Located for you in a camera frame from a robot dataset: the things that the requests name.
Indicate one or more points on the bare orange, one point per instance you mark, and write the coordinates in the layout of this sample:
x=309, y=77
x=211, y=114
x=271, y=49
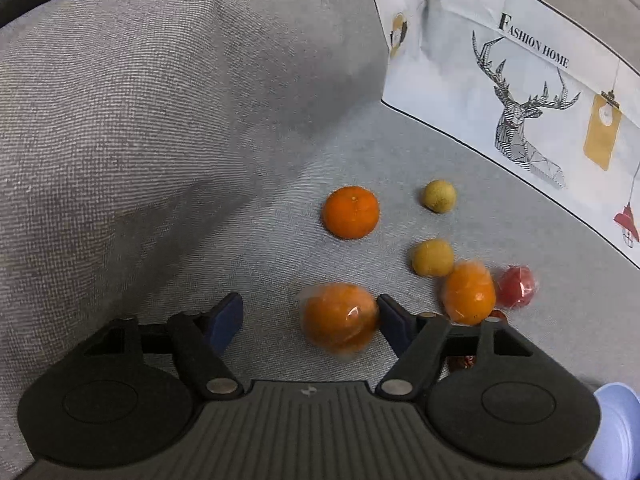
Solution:
x=350, y=212

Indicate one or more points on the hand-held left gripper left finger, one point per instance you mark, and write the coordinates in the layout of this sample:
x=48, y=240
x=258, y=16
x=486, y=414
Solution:
x=227, y=319

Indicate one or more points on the red wrapped fruit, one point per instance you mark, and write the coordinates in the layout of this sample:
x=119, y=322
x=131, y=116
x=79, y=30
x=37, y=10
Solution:
x=517, y=286

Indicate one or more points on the small yellow round fruit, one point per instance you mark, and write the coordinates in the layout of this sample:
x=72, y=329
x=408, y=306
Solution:
x=432, y=257
x=440, y=196

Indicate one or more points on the red-brown wrapped fruit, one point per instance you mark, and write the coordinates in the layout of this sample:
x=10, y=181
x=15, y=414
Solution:
x=464, y=363

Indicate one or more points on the deer print blanket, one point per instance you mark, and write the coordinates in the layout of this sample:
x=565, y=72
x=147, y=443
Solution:
x=500, y=20

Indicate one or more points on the plastic-wrapped orange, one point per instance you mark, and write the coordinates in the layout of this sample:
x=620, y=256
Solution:
x=468, y=292
x=340, y=322

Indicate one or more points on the light blue bowl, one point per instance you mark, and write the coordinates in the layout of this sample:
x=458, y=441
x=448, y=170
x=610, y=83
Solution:
x=617, y=430

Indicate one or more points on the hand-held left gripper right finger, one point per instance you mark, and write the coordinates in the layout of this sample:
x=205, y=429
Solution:
x=393, y=321

